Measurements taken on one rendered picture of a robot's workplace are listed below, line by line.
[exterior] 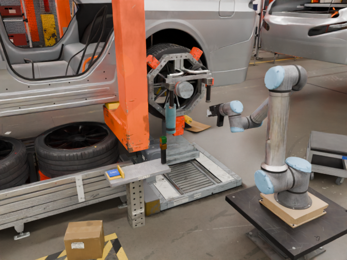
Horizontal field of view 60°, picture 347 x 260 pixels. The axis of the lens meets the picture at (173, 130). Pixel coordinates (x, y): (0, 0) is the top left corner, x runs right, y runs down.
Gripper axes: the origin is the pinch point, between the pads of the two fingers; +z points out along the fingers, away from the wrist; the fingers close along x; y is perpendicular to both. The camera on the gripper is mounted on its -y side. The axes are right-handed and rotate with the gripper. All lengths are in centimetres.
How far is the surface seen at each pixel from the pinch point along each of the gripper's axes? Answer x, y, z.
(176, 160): 5, -34, 59
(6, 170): 144, -6, 42
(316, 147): -92, -48, -19
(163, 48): 14, 63, 21
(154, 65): 27, 49, 18
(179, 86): 11.1, 29.1, 14.5
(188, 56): -4, 53, 14
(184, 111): -0.7, 9.2, 35.7
